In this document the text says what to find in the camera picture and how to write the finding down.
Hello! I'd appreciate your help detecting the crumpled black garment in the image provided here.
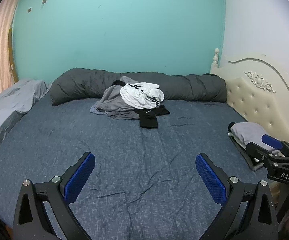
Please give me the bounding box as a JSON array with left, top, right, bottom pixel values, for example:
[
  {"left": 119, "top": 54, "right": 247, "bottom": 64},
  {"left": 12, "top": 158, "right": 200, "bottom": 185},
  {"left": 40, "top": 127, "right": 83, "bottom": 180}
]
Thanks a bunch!
[{"left": 134, "top": 104, "right": 170, "bottom": 129}]

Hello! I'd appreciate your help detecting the wooden window frame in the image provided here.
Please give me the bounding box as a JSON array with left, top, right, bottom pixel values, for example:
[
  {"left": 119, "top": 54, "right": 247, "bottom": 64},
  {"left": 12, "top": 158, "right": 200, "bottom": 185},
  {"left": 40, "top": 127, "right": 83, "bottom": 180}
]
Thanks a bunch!
[{"left": 8, "top": 28, "right": 19, "bottom": 83}]

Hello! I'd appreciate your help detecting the white polo shirt black trim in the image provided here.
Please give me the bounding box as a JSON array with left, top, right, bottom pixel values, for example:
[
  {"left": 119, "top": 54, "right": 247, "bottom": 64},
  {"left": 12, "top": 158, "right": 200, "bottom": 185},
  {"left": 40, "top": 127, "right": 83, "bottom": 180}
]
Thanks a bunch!
[{"left": 120, "top": 82, "right": 165, "bottom": 110}]

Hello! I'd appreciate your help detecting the cream tufted headboard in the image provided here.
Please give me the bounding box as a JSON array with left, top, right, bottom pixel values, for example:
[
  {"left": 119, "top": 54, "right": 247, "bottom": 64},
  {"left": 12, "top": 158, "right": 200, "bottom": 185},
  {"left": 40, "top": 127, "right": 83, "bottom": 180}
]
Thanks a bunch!
[{"left": 209, "top": 48, "right": 289, "bottom": 155}]

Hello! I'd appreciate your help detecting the light grey blanket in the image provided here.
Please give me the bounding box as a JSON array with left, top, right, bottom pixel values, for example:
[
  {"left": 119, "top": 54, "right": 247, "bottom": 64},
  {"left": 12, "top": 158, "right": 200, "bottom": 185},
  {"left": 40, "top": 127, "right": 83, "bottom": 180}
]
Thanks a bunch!
[{"left": 0, "top": 79, "right": 52, "bottom": 173}]

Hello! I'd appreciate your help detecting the crumpled grey garment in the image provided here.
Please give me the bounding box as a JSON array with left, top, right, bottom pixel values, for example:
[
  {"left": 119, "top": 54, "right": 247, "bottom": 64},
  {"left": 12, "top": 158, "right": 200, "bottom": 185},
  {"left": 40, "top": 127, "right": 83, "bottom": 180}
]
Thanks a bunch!
[{"left": 90, "top": 76, "right": 140, "bottom": 120}]

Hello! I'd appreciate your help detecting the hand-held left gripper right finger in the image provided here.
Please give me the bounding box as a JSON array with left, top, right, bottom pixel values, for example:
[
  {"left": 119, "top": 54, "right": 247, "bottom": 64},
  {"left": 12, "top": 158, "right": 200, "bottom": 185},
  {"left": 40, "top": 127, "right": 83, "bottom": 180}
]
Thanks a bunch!
[{"left": 195, "top": 153, "right": 278, "bottom": 240}]

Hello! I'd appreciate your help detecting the folded light grey garment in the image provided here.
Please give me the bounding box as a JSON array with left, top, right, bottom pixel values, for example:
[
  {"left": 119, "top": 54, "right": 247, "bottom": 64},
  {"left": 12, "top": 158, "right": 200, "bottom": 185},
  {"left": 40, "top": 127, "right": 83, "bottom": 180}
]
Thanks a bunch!
[{"left": 231, "top": 122, "right": 285, "bottom": 155}]

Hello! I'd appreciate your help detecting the rolled dark grey duvet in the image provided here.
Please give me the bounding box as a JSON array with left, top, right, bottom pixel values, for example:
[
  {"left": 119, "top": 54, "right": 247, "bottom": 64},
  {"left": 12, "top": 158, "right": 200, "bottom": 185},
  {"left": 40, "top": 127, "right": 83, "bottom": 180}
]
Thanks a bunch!
[{"left": 50, "top": 67, "right": 228, "bottom": 105}]

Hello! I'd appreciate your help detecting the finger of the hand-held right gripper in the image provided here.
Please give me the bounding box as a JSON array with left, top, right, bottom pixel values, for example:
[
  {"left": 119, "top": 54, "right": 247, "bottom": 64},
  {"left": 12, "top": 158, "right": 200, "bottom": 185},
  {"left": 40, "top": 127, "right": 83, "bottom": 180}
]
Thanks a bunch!
[
  {"left": 261, "top": 134, "right": 289, "bottom": 159},
  {"left": 246, "top": 142, "right": 289, "bottom": 167}
]

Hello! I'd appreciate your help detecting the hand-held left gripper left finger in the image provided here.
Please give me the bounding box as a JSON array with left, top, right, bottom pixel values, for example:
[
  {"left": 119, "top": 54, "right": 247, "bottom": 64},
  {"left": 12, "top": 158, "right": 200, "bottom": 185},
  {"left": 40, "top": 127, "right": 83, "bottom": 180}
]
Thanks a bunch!
[{"left": 13, "top": 152, "right": 96, "bottom": 240}]

